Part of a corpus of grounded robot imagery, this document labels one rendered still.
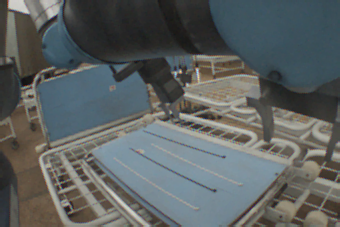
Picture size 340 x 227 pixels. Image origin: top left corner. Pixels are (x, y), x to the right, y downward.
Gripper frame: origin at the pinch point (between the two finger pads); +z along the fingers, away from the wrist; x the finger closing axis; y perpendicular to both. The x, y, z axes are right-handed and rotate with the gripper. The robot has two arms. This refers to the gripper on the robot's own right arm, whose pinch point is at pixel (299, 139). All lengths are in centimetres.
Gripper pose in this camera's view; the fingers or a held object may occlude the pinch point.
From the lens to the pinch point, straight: 42.8
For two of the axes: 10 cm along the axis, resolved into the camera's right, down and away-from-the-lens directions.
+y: -6.2, 6.5, -4.4
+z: 3.3, 7.3, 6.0
